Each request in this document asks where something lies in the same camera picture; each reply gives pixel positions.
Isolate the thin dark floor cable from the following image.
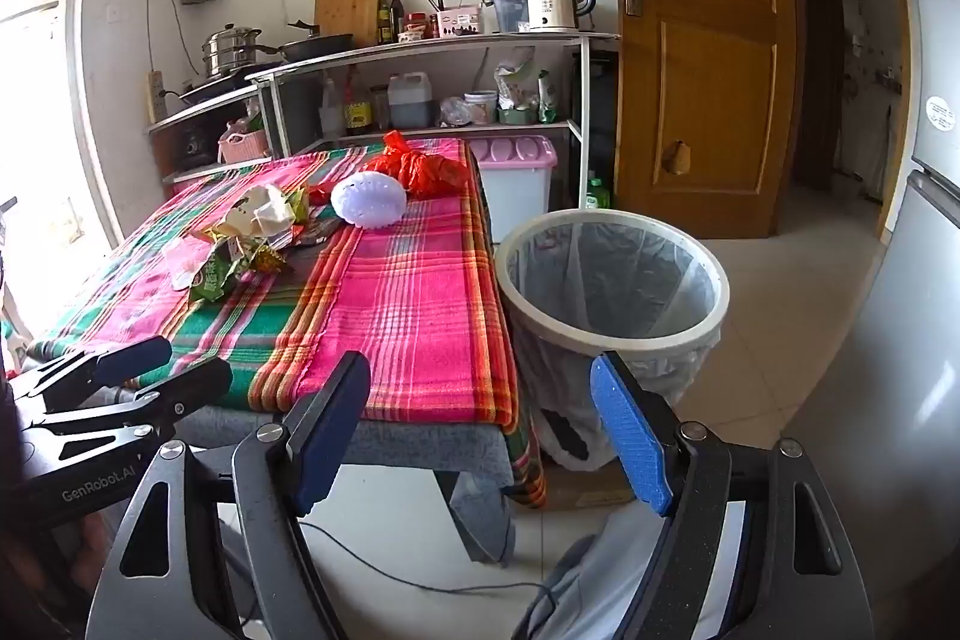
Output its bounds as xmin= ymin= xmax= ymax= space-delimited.
xmin=304 ymin=518 xmax=556 ymax=615

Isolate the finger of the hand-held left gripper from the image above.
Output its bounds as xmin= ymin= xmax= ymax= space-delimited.
xmin=22 ymin=356 xmax=233 ymax=453
xmin=11 ymin=335 xmax=173 ymax=402

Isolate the yellow label bottle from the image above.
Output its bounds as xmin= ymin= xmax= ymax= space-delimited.
xmin=345 ymin=70 xmax=374 ymax=135

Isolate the white food packet bag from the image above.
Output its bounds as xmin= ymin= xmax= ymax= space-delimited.
xmin=493 ymin=51 xmax=537 ymax=112

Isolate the white plastic bottle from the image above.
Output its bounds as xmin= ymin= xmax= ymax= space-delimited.
xmin=321 ymin=74 xmax=347 ymax=139

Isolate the black appliance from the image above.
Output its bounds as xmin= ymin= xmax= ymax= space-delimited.
xmin=570 ymin=47 xmax=620 ymax=206

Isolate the dark packet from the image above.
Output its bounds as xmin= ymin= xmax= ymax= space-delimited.
xmin=287 ymin=218 xmax=344 ymax=249

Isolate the white perforated plastic bowl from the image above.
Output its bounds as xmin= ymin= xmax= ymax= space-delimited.
xmin=331 ymin=171 xmax=408 ymax=229

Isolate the pink plastic basket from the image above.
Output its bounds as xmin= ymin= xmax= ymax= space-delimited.
xmin=217 ymin=128 xmax=269 ymax=165

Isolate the white paper wrapper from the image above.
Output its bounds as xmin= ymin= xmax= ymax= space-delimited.
xmin=217 ymin=185 xmax=297 ymax=236

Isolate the wooden cutting board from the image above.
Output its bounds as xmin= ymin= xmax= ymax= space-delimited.
xmin=313 ymin=0 xmax=383 ymax=47

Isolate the green snack packet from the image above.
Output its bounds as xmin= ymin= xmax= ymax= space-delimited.
xmin=187 ymin=250 xmax=250 ymax=304

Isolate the window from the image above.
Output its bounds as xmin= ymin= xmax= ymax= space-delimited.
xmin=0 ymin=0 xmax=125 ymax=341

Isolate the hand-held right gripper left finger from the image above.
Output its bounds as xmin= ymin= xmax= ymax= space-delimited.
xmin=85 ymin=350 xmax=374 ymax=640

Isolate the cardboard box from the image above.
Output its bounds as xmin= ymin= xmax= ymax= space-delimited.
xmin=540 ymin=458 xmax=638 ymax=512

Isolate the silver refrigerator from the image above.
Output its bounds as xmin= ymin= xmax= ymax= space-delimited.
xmin=862 ymin=0 xmax=960 ymax=438

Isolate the black blender base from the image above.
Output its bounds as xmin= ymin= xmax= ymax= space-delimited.
xmin=180 ymin=122 xmax=218 ymax=169

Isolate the white trash bin with bag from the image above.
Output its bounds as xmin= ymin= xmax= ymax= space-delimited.
xmin=495 ymin=209 xmax=731 ymax=468

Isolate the black induction cooker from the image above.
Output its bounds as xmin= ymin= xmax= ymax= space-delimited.
xmin=180 ymin=72 xmax=260 ymax=103

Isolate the clear plastic container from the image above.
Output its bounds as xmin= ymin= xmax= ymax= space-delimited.
xmin=487 ymin=0 xmax=530 ymax=34

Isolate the person's blue white clothing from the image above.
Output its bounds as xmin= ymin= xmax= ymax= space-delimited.
xmin=514 ymin=505 xmax=751 ymax=640

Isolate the clear plastic wrapper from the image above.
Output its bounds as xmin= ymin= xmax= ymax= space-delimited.
xmin=161 ymin=233 xmax=209 ymax=291

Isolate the white plastic jar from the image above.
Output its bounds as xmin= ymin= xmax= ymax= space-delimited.
xmin=463 ymin=91 xmax=500 ymax=125

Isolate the jerrycan with dark liquid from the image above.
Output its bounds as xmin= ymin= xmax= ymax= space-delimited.
xmin=388 ymin=72 xmax=437 ymax=129

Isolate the pink chopstick holder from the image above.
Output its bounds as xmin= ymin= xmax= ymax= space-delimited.
xmin=439 ymin=6 xmax=482 ymax=39

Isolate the red plastic bag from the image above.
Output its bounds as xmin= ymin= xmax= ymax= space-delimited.
xmin=365 ymin=130 xmax=472 ymax=199

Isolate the white metal shelf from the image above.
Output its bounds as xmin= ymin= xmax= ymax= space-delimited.
xmin=146 ymin=31 xmax=623 ymax=210

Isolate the steel steamer pot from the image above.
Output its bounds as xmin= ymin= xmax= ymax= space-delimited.
xmin=201 ymin=25 xmax=263 ymax=79

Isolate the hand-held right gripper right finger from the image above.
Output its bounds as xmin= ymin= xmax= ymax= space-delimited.
xmin=590 ymin=350 xmax=877 ymax=640

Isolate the wooden cabinet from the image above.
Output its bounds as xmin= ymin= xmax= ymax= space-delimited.
xmin=604 ymin=0 xmax=800 ymax=240

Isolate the yellow green wrapper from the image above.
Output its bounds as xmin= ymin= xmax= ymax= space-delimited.
xmin=238 ymin=237 xmax=295 ymax=275

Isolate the green food bag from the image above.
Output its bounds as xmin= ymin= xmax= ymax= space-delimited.
xmin=536 ymin=70 xmax=560 ymax=124

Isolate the pink green plaid tablecloth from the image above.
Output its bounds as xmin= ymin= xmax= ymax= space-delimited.
xmin=26 ymin=137 xmax=548 ymax=510

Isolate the black frying pan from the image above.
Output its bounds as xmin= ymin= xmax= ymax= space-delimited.
xmin=281 ymin=19 xmax=353 ymax=64

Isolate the pink lid storage box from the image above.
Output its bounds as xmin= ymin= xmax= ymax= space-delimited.
xmin=469 ymin=134 xmax=560 ymax=240

